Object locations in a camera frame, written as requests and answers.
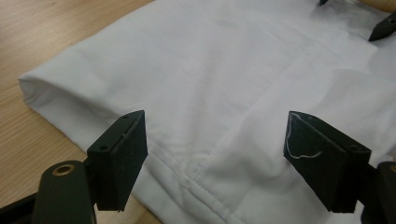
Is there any white short-sleeved shirt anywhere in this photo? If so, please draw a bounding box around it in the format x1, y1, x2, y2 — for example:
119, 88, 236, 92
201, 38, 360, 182
18, 0, 396, 224

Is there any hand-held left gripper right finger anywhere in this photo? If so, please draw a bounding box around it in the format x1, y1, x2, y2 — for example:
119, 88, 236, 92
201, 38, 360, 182
282, 110, 373, 215

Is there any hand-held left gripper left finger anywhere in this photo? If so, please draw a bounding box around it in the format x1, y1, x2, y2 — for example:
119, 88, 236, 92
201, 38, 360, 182
86, 109, 149, 213

